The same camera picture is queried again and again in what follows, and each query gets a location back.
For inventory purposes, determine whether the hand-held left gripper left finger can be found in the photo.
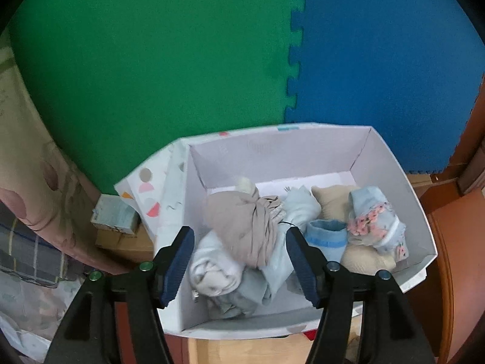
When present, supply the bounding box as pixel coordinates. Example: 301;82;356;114
43;225;196;364

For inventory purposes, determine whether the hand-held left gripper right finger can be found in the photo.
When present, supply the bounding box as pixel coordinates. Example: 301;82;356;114
285;227;436;364

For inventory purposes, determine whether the white underwear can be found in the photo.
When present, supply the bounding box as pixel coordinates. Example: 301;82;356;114
189;231;243;298

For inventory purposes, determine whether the light blue sock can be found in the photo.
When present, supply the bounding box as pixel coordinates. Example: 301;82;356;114
305;219;348;262

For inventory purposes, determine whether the pale blue underwear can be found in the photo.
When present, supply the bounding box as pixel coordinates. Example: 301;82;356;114
261;186;323;294

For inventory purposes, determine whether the beige underwear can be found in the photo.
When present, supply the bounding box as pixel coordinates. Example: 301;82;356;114
339;243;396;274
311;185;359;222

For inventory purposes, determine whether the grey underwear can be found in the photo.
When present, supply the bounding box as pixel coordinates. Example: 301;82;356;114
206;265;273;321

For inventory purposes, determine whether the taupe underwear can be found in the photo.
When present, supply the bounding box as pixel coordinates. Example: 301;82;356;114
206;190;283;268

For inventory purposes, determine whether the pink floral blue underwear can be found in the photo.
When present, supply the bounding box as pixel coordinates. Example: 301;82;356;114
346;186;410;262

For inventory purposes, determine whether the grey-fronted wooden drawer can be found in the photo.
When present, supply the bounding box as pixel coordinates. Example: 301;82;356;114
187;335;315;364

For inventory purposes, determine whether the white shoe box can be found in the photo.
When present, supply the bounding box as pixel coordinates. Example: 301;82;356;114
153;122;438;340

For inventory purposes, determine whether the brown cardboard box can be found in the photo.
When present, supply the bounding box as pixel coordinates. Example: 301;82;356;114
95;224;158;262

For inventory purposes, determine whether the small teal white box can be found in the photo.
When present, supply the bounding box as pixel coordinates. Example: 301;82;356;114
90;193;141;234

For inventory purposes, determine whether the white floral sheer cloth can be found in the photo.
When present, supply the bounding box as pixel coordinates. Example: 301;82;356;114
0;273;84;342

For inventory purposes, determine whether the grey plaid blanket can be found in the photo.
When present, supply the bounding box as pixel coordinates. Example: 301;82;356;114
0;201;76;289

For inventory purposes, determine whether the orange-brown wooden furniture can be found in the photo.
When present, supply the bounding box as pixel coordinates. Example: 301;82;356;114
407;76;485;364

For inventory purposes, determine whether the white plastic sheet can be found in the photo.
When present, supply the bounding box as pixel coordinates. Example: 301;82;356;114
0;311;54;361

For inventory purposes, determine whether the pink floral curtain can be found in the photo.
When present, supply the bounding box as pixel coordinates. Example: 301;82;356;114
0;38;129;274

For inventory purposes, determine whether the green foam mat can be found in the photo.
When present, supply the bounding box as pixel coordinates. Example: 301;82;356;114
8;0;307;194

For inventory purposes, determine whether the blue foam mat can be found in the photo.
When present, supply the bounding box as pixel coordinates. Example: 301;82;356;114
284;0;485;175

